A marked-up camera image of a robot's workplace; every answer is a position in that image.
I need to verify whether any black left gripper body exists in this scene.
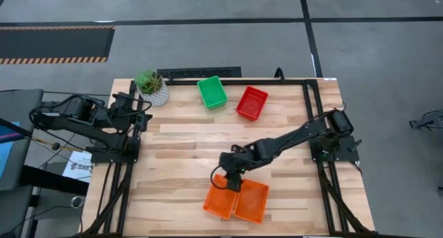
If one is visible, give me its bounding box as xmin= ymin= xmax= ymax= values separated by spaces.
xmin=102 ymin=107 xmax=138 ymax=131

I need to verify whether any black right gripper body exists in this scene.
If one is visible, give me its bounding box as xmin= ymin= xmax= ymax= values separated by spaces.
xmin=219 ymin=150 xmax=257 ymax=183

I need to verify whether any orange plastic basket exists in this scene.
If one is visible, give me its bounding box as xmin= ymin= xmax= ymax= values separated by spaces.
xmin=234 ymin=178 xmax=271 ymax=225
xmin=202 ymin=173 xmax=240 ymax=220

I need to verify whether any red plastic basket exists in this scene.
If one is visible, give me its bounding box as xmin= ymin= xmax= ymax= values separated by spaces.
xmin=235 ymin=85 xmax=270 ymax=122

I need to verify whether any white patterned plant pot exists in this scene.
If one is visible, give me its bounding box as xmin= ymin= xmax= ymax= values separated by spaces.
xmin=137 ymin=79 xmax=171 ymax=108

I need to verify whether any green succulent plant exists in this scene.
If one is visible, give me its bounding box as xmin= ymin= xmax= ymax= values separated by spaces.
xmin=134 ymin=69 xmax=164 ymax=95

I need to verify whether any white printed paper sheet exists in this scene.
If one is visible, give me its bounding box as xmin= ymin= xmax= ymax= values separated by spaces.
xmin=62 ymin=150 xmax=93 ymax=184

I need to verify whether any black perforated strip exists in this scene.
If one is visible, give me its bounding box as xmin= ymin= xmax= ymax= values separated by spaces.
xmin=156 ymin=66 xmax=242 ymax=80

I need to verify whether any green plastic basket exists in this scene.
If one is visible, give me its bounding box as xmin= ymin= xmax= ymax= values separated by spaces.
xmin=196 ymin=75 xmax=228 ymax=111

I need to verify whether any grey tape roll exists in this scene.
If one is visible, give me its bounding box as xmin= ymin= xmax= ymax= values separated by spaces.
xmin=70 ymin=195 xmax=87 ymax=209

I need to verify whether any black hazard-striped floor mat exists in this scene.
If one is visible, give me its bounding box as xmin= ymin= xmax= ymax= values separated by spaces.
xmin=0 ymin=26 xmax=116 ymax=65

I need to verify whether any black floor stand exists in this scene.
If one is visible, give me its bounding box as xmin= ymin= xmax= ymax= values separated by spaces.
xmin=408 ymin=109 xmax=443 ymax=131

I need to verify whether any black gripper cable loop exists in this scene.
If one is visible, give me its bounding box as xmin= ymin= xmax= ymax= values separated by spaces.
xmin=210 ymin=165 xmax=230 ymax=191

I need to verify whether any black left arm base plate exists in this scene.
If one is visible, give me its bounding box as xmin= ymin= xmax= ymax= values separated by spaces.
xmin=90 ymin=136 xmax=142 ymax=164

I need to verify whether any black aluminium table frame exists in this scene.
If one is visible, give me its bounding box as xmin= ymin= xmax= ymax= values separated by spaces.
xmin=81 ymin=77 xmax=375 ymax=237

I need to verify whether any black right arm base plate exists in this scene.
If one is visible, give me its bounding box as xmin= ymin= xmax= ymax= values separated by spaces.
xmin=309 ymin=135 xmax=361 ymax=163

